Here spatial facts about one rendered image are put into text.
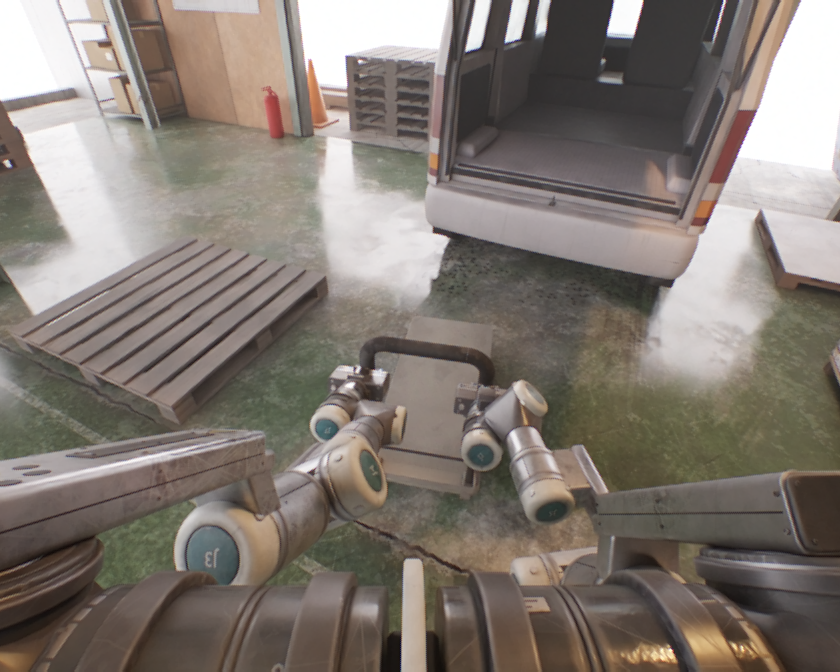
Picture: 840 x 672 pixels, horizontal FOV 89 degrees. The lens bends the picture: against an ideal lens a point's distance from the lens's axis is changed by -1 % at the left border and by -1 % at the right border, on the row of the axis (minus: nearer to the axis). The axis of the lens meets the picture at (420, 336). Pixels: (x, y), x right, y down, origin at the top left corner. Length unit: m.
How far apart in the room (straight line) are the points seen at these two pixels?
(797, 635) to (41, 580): 0.35
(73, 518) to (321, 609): 0.15
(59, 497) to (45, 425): 2.10
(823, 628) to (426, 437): 1.38
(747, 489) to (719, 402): 2.11
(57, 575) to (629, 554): 0.45
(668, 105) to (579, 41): 0.85
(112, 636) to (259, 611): 0.06
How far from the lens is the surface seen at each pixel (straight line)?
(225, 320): 2.37
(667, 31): 4.20
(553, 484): 0.75
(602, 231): 2.43
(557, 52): 4.29
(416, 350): 1.07
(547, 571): 0.66
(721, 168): 2.44
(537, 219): 2.45
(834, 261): 3.95
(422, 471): 1.51
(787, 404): 2.62
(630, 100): 4.23
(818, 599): 0.30
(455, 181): 2.69
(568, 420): 2.02
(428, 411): 1.66
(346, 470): 0.58
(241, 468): 0.42
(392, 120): 5.56
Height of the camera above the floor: 1.47
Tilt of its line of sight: 40 degrees down
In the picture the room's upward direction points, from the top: 2 degrees clockwise
